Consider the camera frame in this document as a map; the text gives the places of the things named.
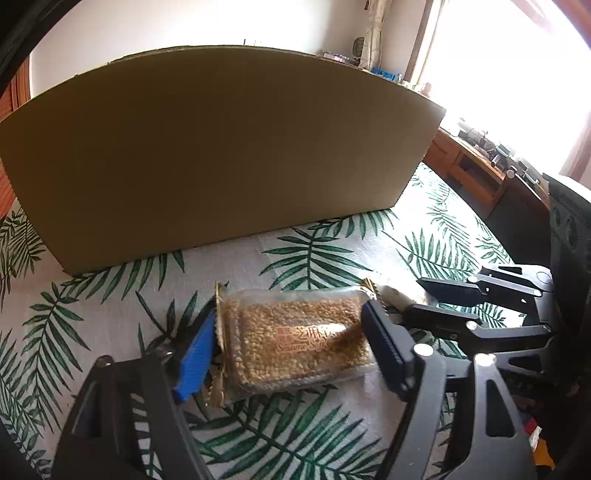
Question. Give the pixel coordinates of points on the patterned curtain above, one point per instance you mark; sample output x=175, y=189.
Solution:
x=376, y=32

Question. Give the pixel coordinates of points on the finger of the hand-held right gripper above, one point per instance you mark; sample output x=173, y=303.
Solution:
x=438, y=318
x=448, y=290

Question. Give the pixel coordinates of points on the wooden desk with clutter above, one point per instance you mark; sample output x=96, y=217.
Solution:
x=461, y=166

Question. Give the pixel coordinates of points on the clear sesame brittle packet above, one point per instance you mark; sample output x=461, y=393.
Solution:
x=295, y=341

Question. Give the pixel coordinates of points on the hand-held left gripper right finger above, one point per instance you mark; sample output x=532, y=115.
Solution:
x=385, y=341

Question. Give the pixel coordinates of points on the brown cardboard box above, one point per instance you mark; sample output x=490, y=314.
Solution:
x=207, y=161

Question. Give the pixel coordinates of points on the wooden wardrobe door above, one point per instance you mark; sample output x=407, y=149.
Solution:
x=21, y=87

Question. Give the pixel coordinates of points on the cream white snack bar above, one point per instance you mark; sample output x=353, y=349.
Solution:
x=397, y=295

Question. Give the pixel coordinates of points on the clutter of small dark items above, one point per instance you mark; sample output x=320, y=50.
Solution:
x=498, y=152

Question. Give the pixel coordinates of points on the bright window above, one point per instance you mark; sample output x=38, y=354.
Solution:
x=498, y=69

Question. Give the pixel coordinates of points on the leaf print bedsheet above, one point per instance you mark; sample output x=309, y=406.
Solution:
x=323, y=258

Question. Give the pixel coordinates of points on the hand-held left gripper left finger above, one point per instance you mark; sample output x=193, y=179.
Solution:
x=196, y=355

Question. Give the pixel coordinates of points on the blue box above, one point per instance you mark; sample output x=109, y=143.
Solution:
x=383, y=74

